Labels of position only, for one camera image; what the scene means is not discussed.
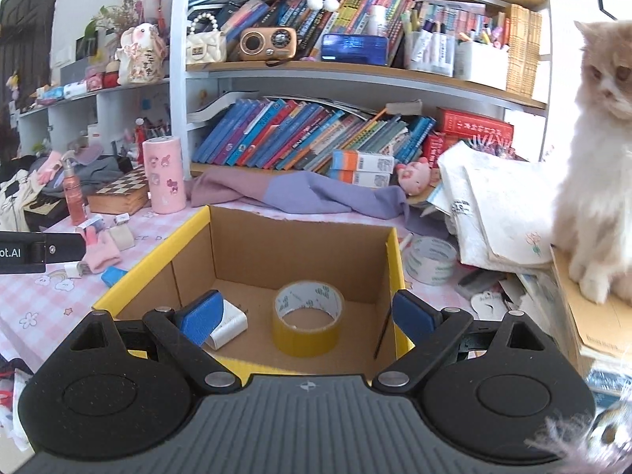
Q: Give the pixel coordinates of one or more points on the pink pig plush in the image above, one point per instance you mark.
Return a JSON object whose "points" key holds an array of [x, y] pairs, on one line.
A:
{"points": [[415, 177]]}

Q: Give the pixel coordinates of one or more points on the blue tablet screen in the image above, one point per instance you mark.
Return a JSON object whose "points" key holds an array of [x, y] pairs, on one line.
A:
{"points": [[355, 48]]}

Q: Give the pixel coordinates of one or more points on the yellow tape roll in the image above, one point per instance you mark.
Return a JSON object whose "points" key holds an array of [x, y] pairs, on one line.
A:
{"points": [[306, 318]]}

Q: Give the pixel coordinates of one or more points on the pink spray bottle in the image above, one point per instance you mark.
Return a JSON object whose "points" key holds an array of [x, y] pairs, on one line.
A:
{"points": [[72, 189]]}

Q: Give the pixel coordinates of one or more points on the white spray tube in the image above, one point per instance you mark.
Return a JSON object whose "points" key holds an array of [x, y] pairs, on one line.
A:
{"points": [[96, 222]]}

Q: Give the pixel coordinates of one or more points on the small red white box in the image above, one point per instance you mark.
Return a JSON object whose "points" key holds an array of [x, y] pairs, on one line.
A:
{"points": [[121, 219]]}

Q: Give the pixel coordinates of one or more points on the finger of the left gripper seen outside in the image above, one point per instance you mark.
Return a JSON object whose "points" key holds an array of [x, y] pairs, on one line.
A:
{"points": [[64, 247]]}

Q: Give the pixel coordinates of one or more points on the white tape roll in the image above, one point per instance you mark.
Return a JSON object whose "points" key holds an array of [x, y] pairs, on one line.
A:
{"points": [[430, 261]]}

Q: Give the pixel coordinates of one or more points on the yellow cardboard box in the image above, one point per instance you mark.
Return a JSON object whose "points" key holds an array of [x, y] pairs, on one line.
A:
{"points": [[248, 258]]}

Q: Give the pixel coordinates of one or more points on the cream fluffy cat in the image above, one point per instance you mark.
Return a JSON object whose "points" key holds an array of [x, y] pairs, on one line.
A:
{"points": [[592, 220]]}

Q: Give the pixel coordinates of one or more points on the row of books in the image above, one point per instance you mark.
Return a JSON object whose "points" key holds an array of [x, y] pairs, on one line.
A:
{"points": [[282, 134]]}

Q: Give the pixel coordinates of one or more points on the white pen holder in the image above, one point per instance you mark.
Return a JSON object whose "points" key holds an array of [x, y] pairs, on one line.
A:
{"points": [[482, 64]]}

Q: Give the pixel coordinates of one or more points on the wicker basket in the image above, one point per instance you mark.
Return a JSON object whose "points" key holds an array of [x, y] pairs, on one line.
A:
{"points": [[524, 36]]}

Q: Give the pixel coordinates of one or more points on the large white charger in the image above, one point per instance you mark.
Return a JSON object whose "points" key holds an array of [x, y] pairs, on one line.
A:
{"points": [[233, 323]]}

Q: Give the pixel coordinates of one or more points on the white quilted handbag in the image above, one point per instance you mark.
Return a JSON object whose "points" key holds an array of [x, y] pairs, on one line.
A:
{"points": [[205, 43]]}

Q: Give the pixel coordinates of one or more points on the rabbit plush doll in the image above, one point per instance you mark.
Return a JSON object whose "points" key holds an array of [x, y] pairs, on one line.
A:
{"points": [[141, 55]]}

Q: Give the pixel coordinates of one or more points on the wooden chess box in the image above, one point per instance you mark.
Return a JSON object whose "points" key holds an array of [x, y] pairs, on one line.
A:
{"points": [[128, 194]]}

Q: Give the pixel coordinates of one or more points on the orange white carton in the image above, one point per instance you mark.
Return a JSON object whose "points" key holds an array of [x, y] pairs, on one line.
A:
{"points": [[371, 170]]}

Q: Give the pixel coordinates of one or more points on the cream tote bag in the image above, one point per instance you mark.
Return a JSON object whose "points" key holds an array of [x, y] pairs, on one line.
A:
{"points": [[22, 189]]}

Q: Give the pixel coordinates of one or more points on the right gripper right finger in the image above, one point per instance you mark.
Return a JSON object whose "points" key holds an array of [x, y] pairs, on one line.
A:
{"points": [[436, 335]]}

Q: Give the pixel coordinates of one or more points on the red book set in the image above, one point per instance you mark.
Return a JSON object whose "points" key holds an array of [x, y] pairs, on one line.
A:
{"points": [[480, 133]]}

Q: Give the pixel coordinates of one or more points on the red tassel ornament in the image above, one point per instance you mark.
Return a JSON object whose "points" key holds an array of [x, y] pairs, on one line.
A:
{"points": [[139, 137]]}

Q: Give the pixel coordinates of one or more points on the grey clothing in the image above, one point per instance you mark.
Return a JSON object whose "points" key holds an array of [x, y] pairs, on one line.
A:
{"points": [[92, 177]]}

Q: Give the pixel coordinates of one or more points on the retro wooden radio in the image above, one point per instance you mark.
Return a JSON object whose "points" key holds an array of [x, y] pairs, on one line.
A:
{"points": [[268, 43]]}

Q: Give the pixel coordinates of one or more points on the blue plastic bag wad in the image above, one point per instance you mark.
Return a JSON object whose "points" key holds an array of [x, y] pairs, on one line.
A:
{"points": [[112, 275]]}

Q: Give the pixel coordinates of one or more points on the stack of books and cardboard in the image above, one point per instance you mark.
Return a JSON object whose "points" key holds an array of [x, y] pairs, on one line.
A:
{"points": [[596, 339]]}

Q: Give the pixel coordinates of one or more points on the pink purple cloth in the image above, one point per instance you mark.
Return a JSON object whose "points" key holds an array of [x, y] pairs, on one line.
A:
{"points": [[305, 193]]}

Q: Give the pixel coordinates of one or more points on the beige eraser block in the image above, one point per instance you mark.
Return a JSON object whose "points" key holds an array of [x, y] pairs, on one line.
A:
{"points": [[122, 236]]}

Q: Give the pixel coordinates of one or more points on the pink cylinder humidifier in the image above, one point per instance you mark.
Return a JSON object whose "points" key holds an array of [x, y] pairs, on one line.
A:
{"points": [[162, 159]]}

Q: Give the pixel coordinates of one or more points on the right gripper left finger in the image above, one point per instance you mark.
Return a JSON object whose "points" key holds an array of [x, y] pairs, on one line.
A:
{"points": [[179, 336]]}

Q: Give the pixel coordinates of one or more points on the pile of papers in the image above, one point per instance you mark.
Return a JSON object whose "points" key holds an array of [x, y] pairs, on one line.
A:
{"points": [[502, 209]]}

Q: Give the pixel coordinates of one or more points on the pink knit glove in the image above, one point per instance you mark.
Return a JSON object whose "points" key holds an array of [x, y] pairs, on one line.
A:
{"points": [[101, 250]]}

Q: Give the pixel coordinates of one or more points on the small white charger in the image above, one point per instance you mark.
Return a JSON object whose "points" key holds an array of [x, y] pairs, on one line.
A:
{"points": [[75, 269]]}

